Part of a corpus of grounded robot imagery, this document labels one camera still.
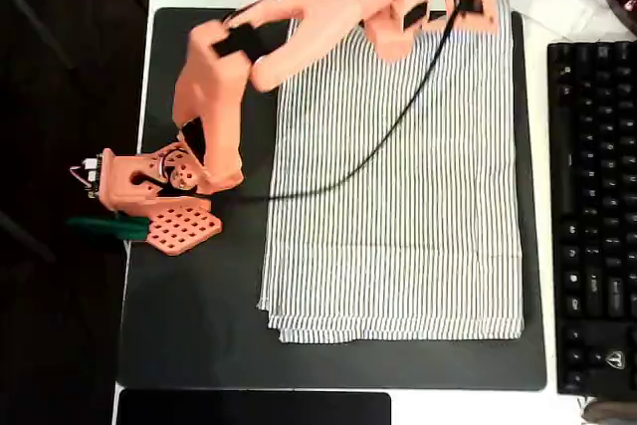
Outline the black camera cable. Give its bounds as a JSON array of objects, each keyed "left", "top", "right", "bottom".
[{"left": 211, "top": 0, "right": 472, "bottom": 203}]

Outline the orange perforated base plate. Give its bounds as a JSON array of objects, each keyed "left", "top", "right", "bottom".
[{"left": 146, "top": 205, "right": 224, "bottom": 257}]

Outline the black flat pad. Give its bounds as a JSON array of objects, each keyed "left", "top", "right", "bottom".
[{"left": 116, "top": 391, "right": 393, "bottom": 425}]

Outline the brown rounded object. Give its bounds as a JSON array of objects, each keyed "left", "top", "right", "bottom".
[{"left": 581, "top": 397, "right": 637, "bottom": 425}]

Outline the orange camera mount plate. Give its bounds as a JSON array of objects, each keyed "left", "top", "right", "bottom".
[{"left": 442, "top": 0, "right": 500, "bottom": 37}]

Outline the green table clamp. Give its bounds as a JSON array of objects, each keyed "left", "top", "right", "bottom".
[{"left": 65, "top": 215, "right": 150, "bottom": 243}]

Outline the black desk mat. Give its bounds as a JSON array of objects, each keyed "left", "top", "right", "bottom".
[{"left": 114, "top": 7, "right": 547, "bottom": 391}]

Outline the striped white cloth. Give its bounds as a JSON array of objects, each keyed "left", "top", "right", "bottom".
[{"left": 256, "top": 0, "right": 527, "bottom": 345}]

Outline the black keyboard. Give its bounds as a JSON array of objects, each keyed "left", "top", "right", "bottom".
[{"left": 545, "top": 40, "right": 637, "bottom": 396}]

